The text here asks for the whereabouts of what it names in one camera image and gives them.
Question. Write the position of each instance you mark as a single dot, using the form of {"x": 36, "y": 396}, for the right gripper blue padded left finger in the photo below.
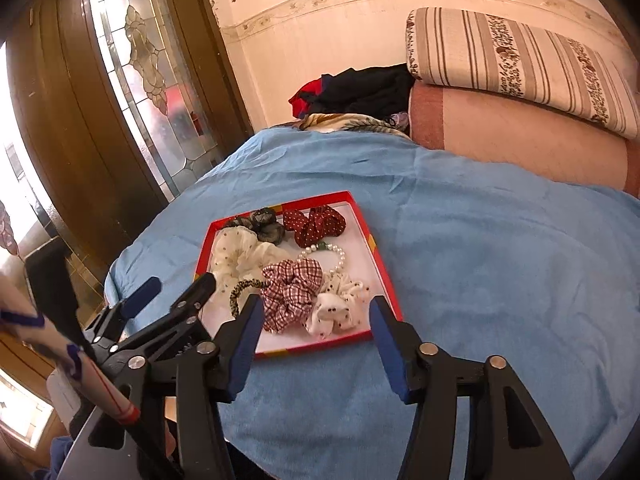
{"x": 236, "y": 342}

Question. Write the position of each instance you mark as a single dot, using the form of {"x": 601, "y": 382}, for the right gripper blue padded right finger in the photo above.
{"x": 398, "y": 344}

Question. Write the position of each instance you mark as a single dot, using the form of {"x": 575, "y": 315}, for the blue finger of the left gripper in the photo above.
{"x": 131, "y": 306}

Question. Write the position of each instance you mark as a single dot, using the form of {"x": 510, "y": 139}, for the cream dotted organza scrunchie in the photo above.
{"x": 238, "y": 255}

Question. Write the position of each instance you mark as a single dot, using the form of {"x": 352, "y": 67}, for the patterned sleeve forearm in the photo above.
{"x": 21, "y": 320}

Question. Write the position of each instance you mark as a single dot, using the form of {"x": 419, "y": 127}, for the white black-dotted scrunchie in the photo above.
{"x": 339, "y": 306}

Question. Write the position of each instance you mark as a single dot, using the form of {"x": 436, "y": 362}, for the red plaid scrunchie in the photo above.
{"x": 290, "y": 291}

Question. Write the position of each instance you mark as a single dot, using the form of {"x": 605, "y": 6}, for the red white-lined tray box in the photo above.
{"x": 354, "y": 252}

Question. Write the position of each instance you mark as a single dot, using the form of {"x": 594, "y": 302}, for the dark olive scrunchie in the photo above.
{"x": 263, "y": 222}

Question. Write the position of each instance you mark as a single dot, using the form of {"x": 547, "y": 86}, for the red polka dot scrunchie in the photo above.
{"x": 310, "y": 229}

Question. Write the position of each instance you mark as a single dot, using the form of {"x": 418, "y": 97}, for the wooden stained glass door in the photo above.
{"x": 121, "y": 105}

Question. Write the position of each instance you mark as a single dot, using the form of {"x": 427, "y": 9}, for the patterned beige blanket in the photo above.
{"x": 396, "y": 124}

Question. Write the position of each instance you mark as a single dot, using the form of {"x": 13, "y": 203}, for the pink quilted bolster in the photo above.
{"x": 490, "y": 128}

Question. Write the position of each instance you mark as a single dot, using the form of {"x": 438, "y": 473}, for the black and red clothes pile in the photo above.
{"x": 378, "y": 92}

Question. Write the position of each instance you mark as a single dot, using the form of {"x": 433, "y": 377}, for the striped floral pillow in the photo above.
{"x": 485, "y": 52}

